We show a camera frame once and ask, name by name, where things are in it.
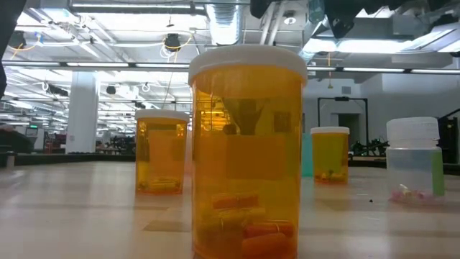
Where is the silver ventilation duct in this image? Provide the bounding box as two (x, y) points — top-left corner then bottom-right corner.
(206, 3), (246, 47)

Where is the teal translucent plastic bin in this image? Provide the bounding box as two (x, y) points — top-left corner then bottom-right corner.
(300, 132), (314, 178)

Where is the clear bottle with pink pills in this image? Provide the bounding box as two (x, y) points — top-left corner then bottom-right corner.
(386, 117), (446, 206)

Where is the black aluminium table frame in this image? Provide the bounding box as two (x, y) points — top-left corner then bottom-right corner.
(0, 150), (460, 177)

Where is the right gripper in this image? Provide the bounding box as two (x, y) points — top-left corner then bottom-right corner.
(250, 0), (364, 39)

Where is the large orange capsule bottle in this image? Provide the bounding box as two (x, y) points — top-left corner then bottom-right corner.
(188, 45), (309, 259)

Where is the orange bottle with yellow capsules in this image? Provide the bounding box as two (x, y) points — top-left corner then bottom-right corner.
(134, 109), (190, 196)

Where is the small orange pill bottle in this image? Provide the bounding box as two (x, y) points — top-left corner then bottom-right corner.
(310, 126), (351, 185)

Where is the black ceiling fixture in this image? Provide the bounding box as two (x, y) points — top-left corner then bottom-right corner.
(164, 32), (182, 53)

